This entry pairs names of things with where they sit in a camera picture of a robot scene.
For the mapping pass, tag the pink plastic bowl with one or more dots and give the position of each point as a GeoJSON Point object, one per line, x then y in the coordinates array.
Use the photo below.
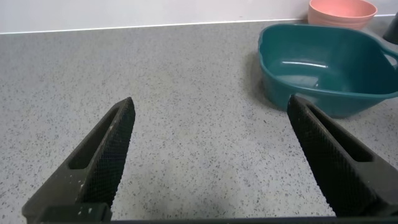
{"type": "Point", "coordinates": [340, 11]}

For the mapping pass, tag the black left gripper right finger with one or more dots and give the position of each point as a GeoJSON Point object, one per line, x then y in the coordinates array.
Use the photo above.
{"type": "Point", "coordinates": [339, 168]}

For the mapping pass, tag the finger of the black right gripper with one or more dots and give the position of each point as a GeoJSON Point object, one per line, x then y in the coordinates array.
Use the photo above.
{"type": "Point", "coordinates": [393, 31]}

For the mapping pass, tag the teal plastic basin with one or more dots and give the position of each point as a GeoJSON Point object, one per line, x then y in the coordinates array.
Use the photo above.
{"type": "Point", "coordinates": [335, 53]}

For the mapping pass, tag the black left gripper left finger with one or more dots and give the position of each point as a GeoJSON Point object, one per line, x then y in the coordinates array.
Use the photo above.
{"type": "Point", "coordinates": [102, 158]}

